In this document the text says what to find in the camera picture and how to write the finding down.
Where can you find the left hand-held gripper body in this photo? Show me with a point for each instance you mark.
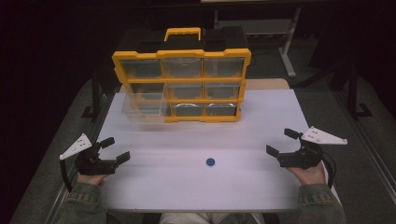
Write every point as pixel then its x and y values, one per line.
pixel 93 165

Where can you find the black metal stand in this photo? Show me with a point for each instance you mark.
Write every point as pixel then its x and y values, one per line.
pixel 355 93
pixel 95 96

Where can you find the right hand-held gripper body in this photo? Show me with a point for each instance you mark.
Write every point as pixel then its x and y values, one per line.
pixel 303 157

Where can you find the white metal desk frame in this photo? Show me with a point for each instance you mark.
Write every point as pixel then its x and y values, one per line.
pixel 288 46

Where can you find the clear plastic drawer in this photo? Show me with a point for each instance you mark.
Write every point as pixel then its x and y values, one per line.
pixel 144 107

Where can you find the beige board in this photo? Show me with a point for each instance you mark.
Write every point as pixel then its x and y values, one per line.
pixel 267 84

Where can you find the small blue round cap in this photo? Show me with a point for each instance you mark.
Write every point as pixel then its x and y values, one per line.
pixel 210 162

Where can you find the person's right hand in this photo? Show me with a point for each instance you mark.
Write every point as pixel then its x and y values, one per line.
pixel 311 176

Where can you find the person's left hand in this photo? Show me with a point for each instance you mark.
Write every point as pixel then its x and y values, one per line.
pixel 90 179

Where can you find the yellow black drawer organizer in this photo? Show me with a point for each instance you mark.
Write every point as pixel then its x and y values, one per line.
pixel 183 79

